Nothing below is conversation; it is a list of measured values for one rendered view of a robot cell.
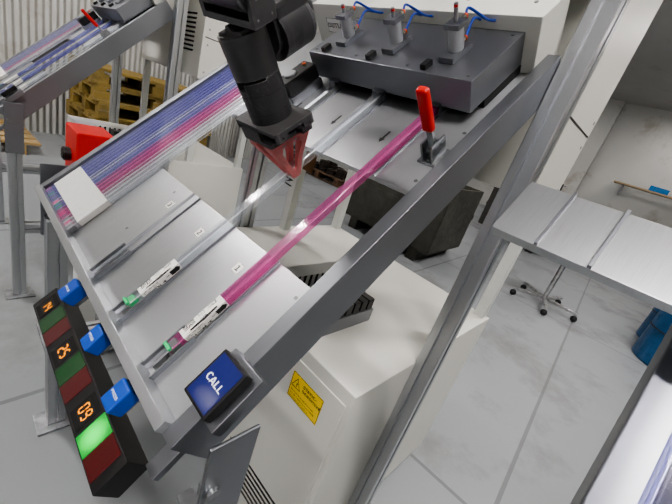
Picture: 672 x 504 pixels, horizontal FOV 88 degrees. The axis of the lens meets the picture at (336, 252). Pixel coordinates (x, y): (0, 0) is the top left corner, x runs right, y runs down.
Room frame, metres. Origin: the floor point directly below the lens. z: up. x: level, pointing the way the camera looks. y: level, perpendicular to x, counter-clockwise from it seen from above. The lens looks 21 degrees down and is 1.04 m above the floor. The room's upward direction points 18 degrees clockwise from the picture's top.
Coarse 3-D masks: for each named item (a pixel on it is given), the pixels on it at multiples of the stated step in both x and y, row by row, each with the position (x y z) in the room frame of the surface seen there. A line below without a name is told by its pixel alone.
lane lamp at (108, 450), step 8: (104, 440) 0.25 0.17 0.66; (112, 440) 0.25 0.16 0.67; (96, 448) 0.24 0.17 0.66; (104, 448) 0.24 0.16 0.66; (112, 448) 0.24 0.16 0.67; (88, 456) 0.24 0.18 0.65; (96, 456) 0.23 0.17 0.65; (104, 456) 0.23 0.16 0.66; (112, 456) 0.23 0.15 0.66; (88, 464) 0.23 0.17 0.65; (96, 464) 0.23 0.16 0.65; (104, 464) 0.23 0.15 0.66; (88, 472) 0.22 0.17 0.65; (96, 472) 0.22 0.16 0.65
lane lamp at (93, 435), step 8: (104, 416) 0.27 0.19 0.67; (96, 424) 0.26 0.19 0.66; (104, 424) 0.26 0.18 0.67; (88, 432) 0.25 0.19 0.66; (96, 432) 0.25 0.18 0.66; (104, 432) 0.25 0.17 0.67; (80, 440) 0.25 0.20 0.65; (88, 440) 0.25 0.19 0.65; (96, 440) 0.25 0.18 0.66; (80, 448) 0.24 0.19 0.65; (88, 448) 0.24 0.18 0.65
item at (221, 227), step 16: (352, 112) 0.62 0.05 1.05; (336, 128) 0.59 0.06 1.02; (320, 144) 0.57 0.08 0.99; (304, 160) 0.54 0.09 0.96; (288, 176) 0.53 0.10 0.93; (256, 192) 0.50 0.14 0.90; (240, 208) 0.48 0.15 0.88; (224, 224) 0.45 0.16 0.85; (208, 240) 0.44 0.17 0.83; (192, 256) 0.42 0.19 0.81
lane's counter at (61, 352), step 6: (72, 336) 0.36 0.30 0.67; (66, 342) 0.35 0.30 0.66; (72, 342) 0.35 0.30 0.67; (60, 348) 0.35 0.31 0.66; (66, 348) 0.35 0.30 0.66; (72, 348) 0.34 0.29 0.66; (54, 354) 0.34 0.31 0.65; (60, 354) 0.34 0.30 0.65; (66, 354) 0.34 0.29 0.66; (54, 360) 0.33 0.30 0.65; (60, 360) 0.33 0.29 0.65
